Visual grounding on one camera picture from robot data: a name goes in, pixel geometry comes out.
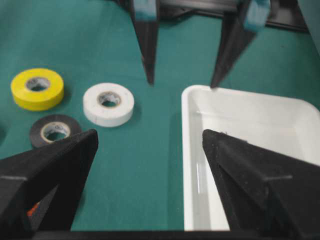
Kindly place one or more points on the white tape roll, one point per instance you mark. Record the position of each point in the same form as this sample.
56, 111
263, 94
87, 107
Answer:
108, 104

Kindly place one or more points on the red tape roll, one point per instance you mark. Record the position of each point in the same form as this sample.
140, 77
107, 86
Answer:
32, 210

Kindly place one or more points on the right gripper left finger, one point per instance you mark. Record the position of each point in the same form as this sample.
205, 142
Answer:
54, 175

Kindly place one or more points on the yellow tape roll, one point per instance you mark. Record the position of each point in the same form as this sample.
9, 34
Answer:
37, 89

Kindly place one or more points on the white plastic tray case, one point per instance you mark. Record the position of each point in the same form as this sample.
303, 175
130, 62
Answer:
284, 125

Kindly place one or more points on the black tape roll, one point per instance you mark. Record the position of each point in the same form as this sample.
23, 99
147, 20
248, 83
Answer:
52, 128

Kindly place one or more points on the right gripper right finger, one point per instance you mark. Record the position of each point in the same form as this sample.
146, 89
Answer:
263, 191

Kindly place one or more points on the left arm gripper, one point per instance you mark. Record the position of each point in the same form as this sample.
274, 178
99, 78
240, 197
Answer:
242, 21

